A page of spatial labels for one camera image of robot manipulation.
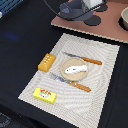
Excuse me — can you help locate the grey pot on stove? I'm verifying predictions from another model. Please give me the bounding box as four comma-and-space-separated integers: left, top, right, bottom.
60, 0, 83, 20

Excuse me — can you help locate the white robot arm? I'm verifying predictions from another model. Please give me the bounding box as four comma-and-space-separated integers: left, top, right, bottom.
81, 0, 107, 12

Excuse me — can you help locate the round wooden plate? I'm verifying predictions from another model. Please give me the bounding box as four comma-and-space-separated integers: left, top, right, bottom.
60, 57, 88, 81

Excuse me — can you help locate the white toy fish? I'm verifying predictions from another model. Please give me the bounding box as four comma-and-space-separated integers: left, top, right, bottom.
65, 65, 87, 74

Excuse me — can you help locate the beige woven placemat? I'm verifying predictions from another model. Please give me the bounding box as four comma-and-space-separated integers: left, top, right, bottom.
19, 34, 119, 128

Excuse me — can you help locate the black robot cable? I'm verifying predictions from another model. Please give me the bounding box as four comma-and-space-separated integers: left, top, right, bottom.
43, 0, 109, 21

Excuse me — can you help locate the yellow toy butter block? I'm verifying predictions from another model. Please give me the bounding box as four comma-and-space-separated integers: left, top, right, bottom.
33, 88, 56, 103

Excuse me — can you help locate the orange toy bread loaf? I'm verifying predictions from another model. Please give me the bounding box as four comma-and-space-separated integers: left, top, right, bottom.
38, 54, 56, 72

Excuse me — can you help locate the beige bowl on stove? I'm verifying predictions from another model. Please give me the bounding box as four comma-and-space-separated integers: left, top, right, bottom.
121, 7, 128, 30

